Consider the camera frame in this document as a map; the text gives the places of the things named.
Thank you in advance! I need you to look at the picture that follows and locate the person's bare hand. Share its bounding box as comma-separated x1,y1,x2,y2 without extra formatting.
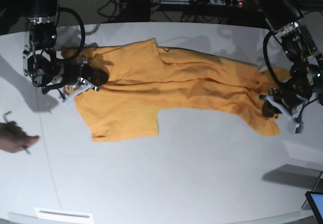
1,122,39,153

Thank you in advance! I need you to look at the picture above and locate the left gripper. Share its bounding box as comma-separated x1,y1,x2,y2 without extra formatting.
259,81,314,134

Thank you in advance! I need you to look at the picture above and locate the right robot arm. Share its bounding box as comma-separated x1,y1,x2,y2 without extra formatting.
22,0,109,103

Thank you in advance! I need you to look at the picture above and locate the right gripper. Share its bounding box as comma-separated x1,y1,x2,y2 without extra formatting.
51,59,109,108

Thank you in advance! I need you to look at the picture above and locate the white label strip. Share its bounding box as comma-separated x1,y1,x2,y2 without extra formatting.
34,207,93,223

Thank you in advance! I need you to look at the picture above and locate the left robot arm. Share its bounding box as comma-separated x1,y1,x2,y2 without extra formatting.
253,0,322,134

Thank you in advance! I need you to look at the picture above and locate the tablet screen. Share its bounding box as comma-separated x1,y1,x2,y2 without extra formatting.
305,191,322,224

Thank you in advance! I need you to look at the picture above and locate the yellow T-shirt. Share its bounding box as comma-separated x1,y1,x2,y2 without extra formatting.
74,39,280,142

